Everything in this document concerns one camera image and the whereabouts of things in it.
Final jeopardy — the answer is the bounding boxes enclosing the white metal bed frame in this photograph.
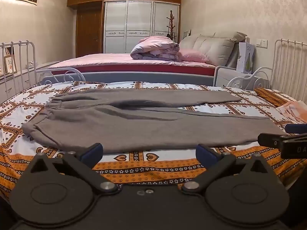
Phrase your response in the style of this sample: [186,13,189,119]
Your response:
[0,39,307,103]

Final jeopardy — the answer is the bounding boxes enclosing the folded pink quilt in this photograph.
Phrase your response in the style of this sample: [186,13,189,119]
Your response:
[130,36,180,61]

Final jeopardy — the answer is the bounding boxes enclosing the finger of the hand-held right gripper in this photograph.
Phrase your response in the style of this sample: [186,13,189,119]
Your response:
[258,132,307,147]
[285,124,307,134]

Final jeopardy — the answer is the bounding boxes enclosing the orange patterned bedsheet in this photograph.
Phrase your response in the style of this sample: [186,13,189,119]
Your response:
[0,80,307,199]

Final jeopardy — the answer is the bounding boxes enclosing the white low cabinet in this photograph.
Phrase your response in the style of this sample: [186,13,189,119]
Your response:
[0,61,60,103]

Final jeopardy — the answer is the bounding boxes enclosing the white cardboard box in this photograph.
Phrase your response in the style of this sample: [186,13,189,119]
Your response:
[236,42,256,74]

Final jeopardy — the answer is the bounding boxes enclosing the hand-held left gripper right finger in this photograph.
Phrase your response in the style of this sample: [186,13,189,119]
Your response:
[181,144,272,195]

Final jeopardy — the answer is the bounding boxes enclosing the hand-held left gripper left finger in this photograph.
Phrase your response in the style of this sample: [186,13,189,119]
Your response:
[31,143,119,195]

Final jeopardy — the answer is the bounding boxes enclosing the pink sheeted bed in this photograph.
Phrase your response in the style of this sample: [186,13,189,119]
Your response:
[40,53,216,87]

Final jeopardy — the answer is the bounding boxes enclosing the peach cloth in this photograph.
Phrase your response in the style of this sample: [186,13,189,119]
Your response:
[275,100,307,124]

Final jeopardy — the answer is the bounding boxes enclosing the beige cushioned headboard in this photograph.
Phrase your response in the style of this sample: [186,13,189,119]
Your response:
[179,32,247,67]

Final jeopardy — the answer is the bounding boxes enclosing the white nightstand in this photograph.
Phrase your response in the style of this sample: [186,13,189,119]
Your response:
[215,66,240,87]

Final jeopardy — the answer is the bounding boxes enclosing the wooden door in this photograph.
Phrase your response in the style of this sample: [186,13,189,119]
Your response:
[75,1,104,58]

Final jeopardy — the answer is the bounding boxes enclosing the wooden coat rack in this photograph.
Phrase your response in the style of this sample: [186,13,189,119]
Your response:
[166,10,178,42]

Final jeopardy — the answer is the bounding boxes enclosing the gray pants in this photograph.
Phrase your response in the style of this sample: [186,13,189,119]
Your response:
[21,88,288,154]

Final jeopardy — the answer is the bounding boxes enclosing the pink pillow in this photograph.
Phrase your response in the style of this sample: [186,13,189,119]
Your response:
[179,48,209,63]

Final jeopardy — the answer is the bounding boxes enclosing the white wardrobe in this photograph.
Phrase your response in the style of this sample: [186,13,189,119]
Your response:
[103,0,180,54]

